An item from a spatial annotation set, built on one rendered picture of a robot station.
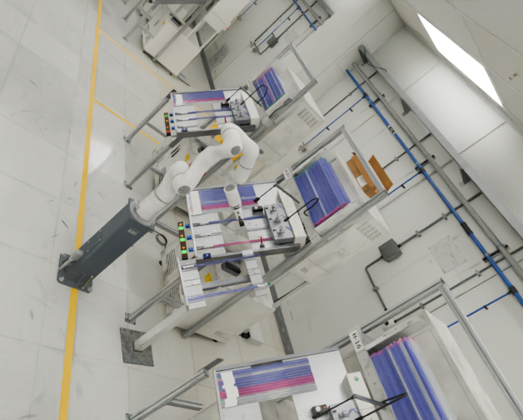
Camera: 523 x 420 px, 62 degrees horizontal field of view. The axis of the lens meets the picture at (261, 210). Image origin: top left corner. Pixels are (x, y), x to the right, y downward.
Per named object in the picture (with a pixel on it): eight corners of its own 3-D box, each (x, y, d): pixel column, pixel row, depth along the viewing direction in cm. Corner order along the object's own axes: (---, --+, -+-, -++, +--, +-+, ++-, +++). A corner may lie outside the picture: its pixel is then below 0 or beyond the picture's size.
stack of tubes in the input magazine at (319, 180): (314, 226, 293) (346, 202, 284) (293, 177, 329) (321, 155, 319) (324, 233, 301) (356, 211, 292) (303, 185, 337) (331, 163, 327)
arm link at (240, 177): (236, 151, 271) (221, 187, 290) (240, 167, 260) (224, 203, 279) (250, 153, 275) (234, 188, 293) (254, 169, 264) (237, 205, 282)
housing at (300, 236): (292, 250, 304) (295, 237, 295) (276, 202, 338) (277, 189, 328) (304, 249, 306) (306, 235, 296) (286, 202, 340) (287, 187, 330)
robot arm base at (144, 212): (129, 217, 260) (150, 199, 254) (129, 197, 273) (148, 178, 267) (155, 231, 272) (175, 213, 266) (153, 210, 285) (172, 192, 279)
